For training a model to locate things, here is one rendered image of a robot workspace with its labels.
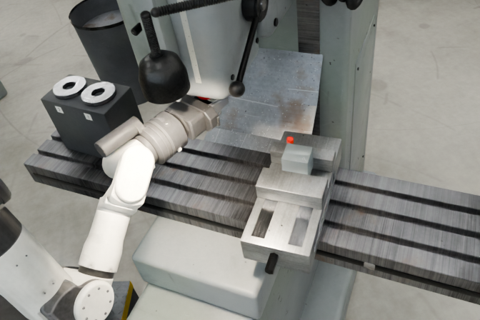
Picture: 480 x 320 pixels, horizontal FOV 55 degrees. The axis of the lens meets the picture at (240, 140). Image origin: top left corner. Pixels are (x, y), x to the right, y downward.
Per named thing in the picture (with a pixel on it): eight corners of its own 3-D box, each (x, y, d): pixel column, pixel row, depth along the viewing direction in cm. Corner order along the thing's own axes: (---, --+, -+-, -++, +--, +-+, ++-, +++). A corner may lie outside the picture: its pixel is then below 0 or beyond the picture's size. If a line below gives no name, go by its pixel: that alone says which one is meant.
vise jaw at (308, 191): (322, 210, 99) (322, 198, 96) (256, 197, 104) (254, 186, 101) (328, 189, 103) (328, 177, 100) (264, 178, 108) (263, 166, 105)
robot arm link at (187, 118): (216, 102, 94) (174, 135, 88) (223, 136, 100) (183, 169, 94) (175, 83, 100) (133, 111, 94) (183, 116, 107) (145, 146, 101)
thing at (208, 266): (261, 322, 110) (256, 298, 102) (140, 281, 123) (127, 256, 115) (317, 173, 142) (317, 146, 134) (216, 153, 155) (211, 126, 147)
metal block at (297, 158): (308, 181, 103) (307, 163, 99) (282, 176, 105) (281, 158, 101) (313, 165, 107) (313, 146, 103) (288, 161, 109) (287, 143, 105)
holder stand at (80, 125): (125, 166, 127) (101, 111, 113) (66, 148, 135) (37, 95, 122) (149, 137, 134) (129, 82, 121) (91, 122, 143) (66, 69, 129)
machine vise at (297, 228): (310, 275, 96) (308, 245, 89) (243, 258, 101) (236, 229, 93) (341, 157, 119) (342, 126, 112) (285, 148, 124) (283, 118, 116)
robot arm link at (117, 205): (159, 151, 88) (140, 220, 85) (141, 152, 95) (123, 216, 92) (128, 140, 84) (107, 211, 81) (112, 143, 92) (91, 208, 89)
